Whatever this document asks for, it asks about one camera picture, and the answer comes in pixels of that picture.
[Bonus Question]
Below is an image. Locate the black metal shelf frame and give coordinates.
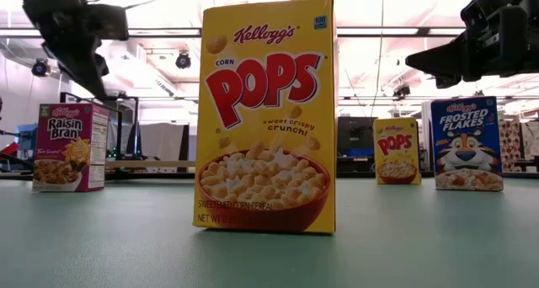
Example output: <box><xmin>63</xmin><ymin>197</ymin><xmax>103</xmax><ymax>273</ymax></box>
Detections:
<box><xmin>58</xmin><ymin>91</ymin><xmax>140</xmax><ymax>173</ymax></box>

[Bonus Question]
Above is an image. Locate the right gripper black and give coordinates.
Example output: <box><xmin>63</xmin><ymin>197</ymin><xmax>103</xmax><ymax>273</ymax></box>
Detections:
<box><xmin>406</xmin><ymin>0</ymin><xmax>539</xmax><ymax>89</ymax></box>

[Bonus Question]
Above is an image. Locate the Frosted Flakes cereal box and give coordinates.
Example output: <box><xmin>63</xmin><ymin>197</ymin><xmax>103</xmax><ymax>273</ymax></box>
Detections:
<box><xmin>430</xmin><ymin>96</ymin><xmax>504</xmax><ymax>192</ymax></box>

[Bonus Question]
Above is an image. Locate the green table mat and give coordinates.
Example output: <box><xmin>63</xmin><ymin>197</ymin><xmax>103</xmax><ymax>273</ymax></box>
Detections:
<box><xmin>0</xmin><ymin>177</ymin><xmax>539</xmax><ymax>288</ymax></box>

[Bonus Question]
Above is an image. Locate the Corn Pops cereal box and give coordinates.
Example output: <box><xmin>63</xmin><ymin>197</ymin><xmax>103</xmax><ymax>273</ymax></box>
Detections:
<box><xmin>373</xmin><ymin>117</ymin><xmax>422</xmax><ymax>185</ymax></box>
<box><xmin>192</xmin><ymin>0</ymin><xmax>338</xmax><ymax>234</ymax></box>

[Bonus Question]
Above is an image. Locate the blue container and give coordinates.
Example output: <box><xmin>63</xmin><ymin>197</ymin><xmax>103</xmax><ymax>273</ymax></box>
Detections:
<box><xmin>15</xmin><ymin>123</ymin><xmax>39</xmax><ymax>152</ymax></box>

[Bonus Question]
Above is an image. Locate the white panel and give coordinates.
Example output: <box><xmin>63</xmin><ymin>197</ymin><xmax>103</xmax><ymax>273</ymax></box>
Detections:
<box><xmin>138</xmin><ymin>122</ymin><xmax>190</xmax><ymax>162</ymax></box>

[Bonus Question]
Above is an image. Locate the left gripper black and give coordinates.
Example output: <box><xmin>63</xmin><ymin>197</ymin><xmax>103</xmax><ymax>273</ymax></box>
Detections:
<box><xmin>23</xmin><ymin>0</ymin><xmax>130</xmax><ymax>100</ymax></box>

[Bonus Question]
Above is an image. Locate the black monitor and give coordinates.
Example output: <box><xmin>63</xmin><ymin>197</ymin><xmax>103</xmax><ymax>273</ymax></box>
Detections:
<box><xmin>336</xmin><ymin>116</ymin><xmax>378</xmax><ymax>158</ymax></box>

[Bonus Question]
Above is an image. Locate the thin hanging black cable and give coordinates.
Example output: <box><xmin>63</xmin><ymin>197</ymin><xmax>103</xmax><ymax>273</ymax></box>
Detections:
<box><xmin>370</xmin><ymin>0</ymin><xmax>385</xmax><ymax>117</ymax></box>

